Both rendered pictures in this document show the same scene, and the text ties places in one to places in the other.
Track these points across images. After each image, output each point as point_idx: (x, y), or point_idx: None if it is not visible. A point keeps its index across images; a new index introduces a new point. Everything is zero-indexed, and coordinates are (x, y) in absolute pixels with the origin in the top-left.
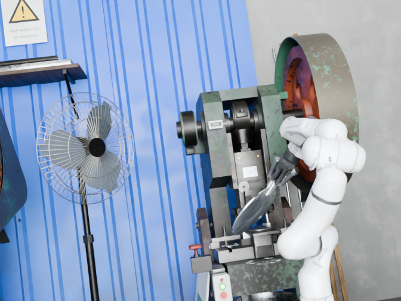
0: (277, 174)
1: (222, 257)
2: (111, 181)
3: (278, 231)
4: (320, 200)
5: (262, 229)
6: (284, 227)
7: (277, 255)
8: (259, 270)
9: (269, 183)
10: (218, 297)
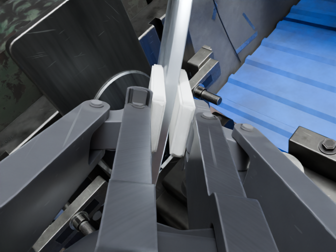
0: (193, 175)
1: (161, 4)
2: None
3: (15, 36)
4: None
5: (106, 86)
6: (82, 215)
7: (39, 99)
8: (46, 3)
9: (192, 97)
10: None
